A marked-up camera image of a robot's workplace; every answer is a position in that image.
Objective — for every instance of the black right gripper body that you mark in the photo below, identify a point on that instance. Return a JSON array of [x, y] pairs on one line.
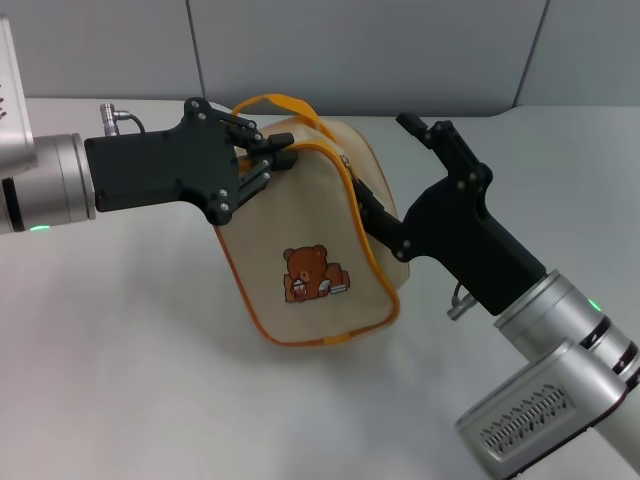
[[460, 235]]

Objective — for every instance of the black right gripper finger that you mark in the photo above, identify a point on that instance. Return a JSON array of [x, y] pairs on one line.
[[447, 145], [382, 222]]

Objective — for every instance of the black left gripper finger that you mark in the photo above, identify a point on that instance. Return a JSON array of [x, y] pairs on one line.
[[260, 172], [250, 135]]

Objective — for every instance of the beige food bag bear print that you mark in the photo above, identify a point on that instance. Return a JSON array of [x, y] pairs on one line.
[[300, 220]]

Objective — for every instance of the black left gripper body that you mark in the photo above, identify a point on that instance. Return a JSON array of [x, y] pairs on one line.
[[165, 165]]

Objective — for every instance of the metal zipper pull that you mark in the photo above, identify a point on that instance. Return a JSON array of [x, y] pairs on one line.
[[346, 162]]

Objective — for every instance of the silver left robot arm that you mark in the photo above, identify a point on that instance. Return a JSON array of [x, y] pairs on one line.
[[60, 185]]

